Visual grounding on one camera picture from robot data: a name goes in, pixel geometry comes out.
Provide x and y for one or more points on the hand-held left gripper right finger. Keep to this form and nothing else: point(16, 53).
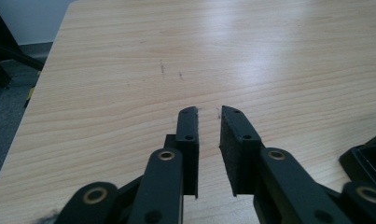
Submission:
point(238, 155)

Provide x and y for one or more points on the yellow and black tape strip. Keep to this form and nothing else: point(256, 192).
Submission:
point(29, 95)

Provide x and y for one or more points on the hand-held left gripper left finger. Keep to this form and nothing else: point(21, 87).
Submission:
point(188, 149)

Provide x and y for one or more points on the black metal frame stand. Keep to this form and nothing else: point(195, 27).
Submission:
point(2, 46)

